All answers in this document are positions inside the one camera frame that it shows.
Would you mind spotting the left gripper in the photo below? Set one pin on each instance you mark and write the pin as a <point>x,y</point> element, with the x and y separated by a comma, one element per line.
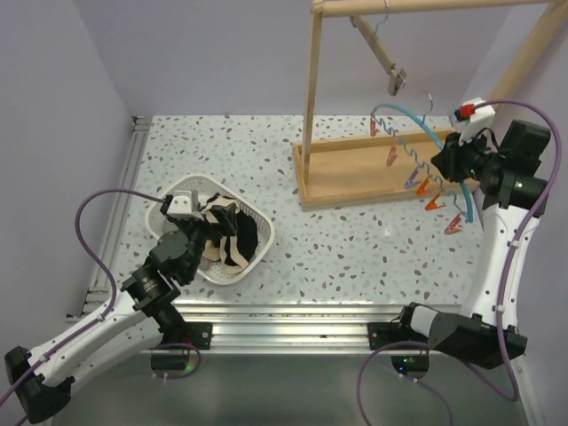
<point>214,232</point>

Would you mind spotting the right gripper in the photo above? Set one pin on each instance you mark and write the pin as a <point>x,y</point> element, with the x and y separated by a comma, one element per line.
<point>449,160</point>

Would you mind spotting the blue plastic clip hanger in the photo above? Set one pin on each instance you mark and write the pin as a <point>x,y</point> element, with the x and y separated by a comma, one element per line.
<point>422,176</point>

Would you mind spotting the black underwear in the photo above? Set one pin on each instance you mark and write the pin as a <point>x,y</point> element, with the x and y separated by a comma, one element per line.
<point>236,251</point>

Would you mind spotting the wooden clip hanger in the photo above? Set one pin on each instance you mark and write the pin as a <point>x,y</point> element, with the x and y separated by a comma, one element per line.
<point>397,75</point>

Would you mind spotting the beige underwear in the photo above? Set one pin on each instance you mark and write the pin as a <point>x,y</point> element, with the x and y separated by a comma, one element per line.
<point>211,255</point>

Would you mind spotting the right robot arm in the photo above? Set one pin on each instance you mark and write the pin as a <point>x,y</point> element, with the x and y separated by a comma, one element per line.
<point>484,331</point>

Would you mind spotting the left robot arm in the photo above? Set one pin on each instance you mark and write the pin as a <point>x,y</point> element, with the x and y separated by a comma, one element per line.
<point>139,316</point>

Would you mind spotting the white perforated plastic basket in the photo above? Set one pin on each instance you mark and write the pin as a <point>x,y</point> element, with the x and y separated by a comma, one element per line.
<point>208,275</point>

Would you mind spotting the wooden clothes rack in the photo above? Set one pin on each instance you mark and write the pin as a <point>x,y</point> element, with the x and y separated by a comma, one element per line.
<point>342,171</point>

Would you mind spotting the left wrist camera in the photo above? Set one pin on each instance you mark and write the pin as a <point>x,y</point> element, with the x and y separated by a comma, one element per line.
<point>183,204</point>

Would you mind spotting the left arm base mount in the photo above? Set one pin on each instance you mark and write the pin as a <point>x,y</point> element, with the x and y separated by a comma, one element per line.
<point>180,356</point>

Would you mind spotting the aluminium rail frame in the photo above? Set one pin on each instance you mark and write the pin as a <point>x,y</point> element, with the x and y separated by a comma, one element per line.
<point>329,271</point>

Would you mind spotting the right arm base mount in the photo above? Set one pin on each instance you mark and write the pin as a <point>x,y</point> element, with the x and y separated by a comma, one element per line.
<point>380,334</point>

